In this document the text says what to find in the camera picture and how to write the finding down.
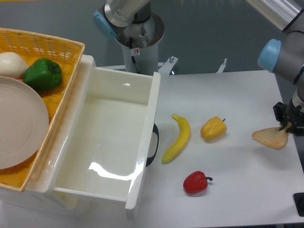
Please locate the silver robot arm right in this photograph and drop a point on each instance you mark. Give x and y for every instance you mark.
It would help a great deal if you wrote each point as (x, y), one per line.
(285, 58)

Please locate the black object at table edge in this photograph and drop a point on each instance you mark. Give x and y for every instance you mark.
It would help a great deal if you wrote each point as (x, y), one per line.
(299, 203)

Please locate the white drawer cabinet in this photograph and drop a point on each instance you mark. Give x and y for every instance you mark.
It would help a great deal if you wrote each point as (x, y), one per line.
(39, 191)

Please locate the green bell pepper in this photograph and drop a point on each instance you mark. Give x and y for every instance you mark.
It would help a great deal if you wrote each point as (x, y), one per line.
(43, 75)

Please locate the yellow woven basket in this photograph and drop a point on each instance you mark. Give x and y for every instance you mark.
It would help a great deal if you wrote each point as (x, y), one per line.
(32, 46)

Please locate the beige round plate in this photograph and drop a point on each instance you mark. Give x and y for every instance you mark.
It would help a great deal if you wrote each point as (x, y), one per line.
(23, 122)

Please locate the yellow bell pepper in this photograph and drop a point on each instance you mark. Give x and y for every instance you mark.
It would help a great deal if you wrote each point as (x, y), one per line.
(213, 129)

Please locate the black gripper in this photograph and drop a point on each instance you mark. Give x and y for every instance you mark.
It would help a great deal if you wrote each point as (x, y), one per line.
(290, 117)

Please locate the open white upper drawer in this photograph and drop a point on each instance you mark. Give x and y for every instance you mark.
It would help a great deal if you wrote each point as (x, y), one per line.
(109, 149)

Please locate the white table clamp bracket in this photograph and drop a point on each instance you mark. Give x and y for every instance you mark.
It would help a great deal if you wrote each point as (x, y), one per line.
(167, 67)
(222, 66)

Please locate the triangle bread slice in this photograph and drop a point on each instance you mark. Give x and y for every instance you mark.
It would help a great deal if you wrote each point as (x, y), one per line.
(271, 137)

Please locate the red bell pepper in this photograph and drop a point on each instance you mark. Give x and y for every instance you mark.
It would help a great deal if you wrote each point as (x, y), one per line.
(196, 182)

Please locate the white onion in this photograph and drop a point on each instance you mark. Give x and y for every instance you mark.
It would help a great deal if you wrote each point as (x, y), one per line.
(12, 65)

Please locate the yellow banana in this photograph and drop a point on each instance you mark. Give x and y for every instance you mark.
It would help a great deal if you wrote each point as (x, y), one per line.
(176, 148)

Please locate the black drawer handle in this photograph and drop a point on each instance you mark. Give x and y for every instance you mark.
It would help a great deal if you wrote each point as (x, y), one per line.
(154, 144)

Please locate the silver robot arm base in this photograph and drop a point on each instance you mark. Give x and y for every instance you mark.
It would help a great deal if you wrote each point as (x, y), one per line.
(138, 31)

